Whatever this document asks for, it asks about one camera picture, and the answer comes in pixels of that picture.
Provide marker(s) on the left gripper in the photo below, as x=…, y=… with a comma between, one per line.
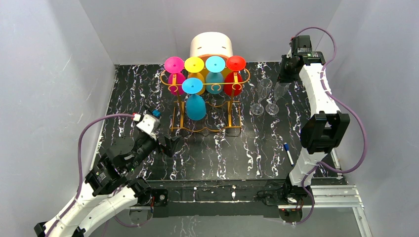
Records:
x=160, y=144

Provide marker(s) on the light blue rear wine glass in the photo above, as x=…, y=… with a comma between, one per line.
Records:
x=214, y=79

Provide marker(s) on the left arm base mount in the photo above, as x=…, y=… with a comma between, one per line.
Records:
x=143, y=212

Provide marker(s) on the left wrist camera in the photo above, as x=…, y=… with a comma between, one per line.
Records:
x=149, y=125

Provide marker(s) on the yellow wine glass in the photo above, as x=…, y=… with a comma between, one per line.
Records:
x=194, y=66

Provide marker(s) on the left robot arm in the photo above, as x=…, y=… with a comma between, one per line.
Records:
x=106, y=190

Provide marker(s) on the clear champagne flute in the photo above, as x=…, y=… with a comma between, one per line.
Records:
x=263, y=89

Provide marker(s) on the gold wire wine glass rack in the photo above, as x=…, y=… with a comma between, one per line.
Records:
x=223, y=112

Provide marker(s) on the blue and white marker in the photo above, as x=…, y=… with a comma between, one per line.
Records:
x=286, y=148

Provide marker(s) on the pink wine glass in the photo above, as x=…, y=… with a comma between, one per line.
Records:
x=175, y=65

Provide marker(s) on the clear wine glass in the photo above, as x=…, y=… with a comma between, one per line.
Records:
x=279, y=91

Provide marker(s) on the aluminium frame rail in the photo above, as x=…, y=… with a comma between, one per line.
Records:
x=342, y=196

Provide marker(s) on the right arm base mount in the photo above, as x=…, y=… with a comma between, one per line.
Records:
x=291, y=201

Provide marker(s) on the black marker with blue cap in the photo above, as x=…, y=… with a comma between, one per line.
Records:
x=152, y=110

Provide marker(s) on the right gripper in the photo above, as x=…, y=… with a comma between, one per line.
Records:
x=285, y=69

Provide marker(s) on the red wine glass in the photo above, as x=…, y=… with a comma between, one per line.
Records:
x=232, y=81

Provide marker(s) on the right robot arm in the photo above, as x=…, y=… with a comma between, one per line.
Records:
x=327, y=124

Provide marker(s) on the blue front wine glass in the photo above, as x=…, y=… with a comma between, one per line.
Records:
x=195, y=104

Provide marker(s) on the white cylindrical container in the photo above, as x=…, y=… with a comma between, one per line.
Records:
x=211, y=43

